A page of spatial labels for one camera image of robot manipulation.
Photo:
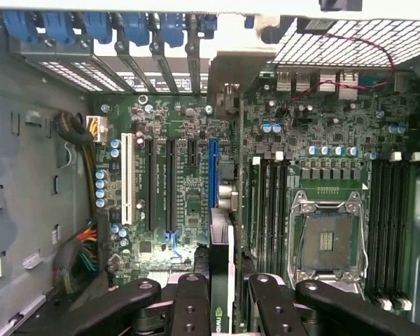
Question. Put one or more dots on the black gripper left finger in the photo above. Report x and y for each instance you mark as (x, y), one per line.
(192, 308)

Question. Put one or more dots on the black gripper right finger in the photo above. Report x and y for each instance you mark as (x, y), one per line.
(273, 311)

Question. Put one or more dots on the CPU socket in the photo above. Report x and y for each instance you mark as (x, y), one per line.
(330, 241)

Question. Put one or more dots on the green motherboard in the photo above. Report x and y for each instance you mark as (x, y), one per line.
(182, 196)

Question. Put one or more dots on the long black expansion slot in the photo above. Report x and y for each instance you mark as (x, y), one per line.
(171, 185)
(150, 185)

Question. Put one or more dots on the blue expansion slot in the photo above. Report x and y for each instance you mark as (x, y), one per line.
(213, 175)

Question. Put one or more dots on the white expansion slot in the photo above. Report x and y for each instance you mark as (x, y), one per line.
(126, 178)

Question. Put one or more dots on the short black expansion slot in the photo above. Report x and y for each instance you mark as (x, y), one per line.
(192, 154)

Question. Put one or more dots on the white power connector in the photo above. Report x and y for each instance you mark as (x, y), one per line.
(97, 127)

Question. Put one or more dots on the open black PC case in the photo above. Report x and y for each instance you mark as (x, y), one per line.
(21, 157)

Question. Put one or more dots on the perforated metal slot cover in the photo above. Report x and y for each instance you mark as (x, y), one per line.
(56, 73)
(98, 78)

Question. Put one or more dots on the blue slot clip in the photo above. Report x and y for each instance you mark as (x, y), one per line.
(208, 24)
(136, 29)
(98, 28)
(171, 31)
(57, 28)
(19, 26)

